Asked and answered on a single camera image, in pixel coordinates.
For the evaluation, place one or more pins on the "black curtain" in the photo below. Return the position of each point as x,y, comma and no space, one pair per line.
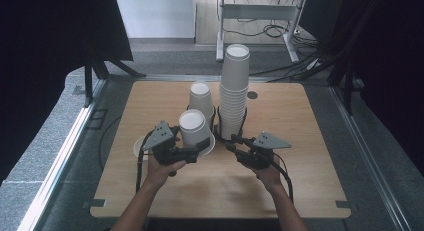
386,74
50,57

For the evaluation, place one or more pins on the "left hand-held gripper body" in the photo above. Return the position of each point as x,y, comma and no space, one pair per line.
160,137

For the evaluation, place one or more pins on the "white power strip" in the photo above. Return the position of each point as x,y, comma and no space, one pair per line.
313,64

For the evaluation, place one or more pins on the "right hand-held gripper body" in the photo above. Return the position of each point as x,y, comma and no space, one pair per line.
261,154

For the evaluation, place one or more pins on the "black metal stand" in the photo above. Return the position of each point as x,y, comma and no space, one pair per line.
348,91

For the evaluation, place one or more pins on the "person's right hand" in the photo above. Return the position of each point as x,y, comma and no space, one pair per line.
270,177

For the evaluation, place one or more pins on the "short stack of white cups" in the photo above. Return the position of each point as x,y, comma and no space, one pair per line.
201,99

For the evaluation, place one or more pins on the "aluminium floor rail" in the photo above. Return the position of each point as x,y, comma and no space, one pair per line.
63,157
366,151

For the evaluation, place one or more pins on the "tall stack of white cups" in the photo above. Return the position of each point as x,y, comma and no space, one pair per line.
235,91

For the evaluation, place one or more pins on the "white metal desk frame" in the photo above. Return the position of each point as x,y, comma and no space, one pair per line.
256,11

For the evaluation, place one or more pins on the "black tripod stand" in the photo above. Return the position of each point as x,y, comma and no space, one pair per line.
88,84

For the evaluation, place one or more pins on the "person's left hand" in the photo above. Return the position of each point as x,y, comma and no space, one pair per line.
160,176

